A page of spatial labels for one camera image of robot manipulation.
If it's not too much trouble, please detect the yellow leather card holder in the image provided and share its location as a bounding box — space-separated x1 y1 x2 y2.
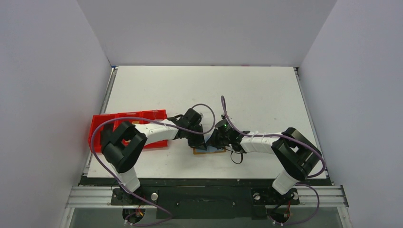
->
191 142 227 155

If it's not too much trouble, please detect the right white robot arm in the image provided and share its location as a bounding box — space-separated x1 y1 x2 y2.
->
206 119 323 203

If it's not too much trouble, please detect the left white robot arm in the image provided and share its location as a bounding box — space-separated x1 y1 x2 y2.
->
100 108 207 204

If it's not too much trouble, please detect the red plastic tray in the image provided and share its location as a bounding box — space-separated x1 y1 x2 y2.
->
88 109 169 153

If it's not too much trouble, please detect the black looped cable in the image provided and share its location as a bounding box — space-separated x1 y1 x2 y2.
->
230 148 244 165

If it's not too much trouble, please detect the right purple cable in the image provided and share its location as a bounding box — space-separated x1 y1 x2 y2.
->
220 95 327 180

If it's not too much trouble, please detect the purple cable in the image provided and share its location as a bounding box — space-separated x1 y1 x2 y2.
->
89 103 216 202
220 95 327 180

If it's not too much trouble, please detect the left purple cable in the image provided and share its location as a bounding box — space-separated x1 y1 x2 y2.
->
89 103 216 202

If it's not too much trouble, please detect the aluminium rail frame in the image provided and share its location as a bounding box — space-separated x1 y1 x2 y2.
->
66 186 347 209

